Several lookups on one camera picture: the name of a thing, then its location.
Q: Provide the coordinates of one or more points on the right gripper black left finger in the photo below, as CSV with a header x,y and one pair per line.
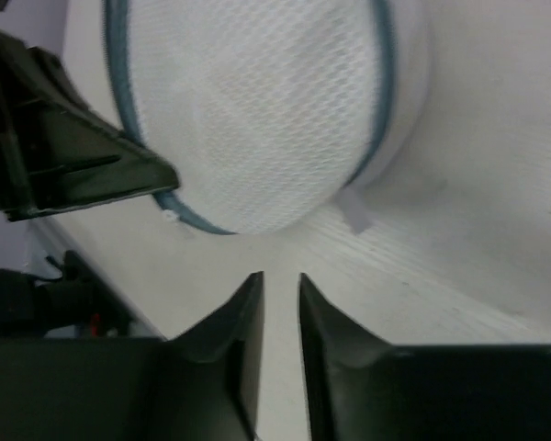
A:
x,y
202,385

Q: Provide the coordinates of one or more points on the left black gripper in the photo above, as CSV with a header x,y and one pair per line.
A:
x,y
56,154

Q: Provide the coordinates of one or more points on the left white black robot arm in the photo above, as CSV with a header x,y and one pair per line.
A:
x,y
78,296

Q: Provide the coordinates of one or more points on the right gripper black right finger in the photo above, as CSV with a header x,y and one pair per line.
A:
x,y
362,387

